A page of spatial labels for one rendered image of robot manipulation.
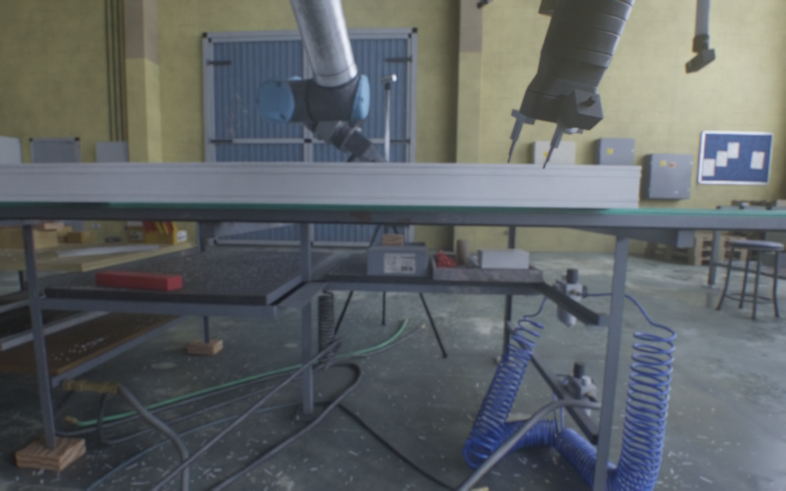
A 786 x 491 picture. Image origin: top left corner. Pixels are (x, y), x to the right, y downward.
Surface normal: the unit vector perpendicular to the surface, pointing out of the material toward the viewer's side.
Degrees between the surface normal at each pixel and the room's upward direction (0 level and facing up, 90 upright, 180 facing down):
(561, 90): 110
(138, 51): 90
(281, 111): 102
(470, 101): 90
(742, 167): 90
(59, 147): 90
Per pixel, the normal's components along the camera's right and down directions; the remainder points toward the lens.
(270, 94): -0.26, 0.30
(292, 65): -0.06, 0.11
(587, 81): 0.06, 0.62
